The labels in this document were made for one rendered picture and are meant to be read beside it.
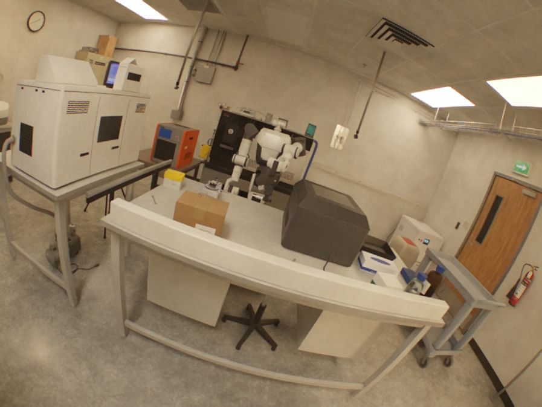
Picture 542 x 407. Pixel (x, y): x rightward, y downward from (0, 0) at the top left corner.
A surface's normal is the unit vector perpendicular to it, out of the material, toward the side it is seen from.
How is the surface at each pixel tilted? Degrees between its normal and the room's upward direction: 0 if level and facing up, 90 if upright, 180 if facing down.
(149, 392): 0
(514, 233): 90
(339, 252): 90
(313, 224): 90
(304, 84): 90
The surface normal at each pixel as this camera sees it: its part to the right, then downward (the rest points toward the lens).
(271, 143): -0.04, 0.11
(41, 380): 0.32, -0.89
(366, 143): -0.07, 0.32
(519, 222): -0.95, -0.32
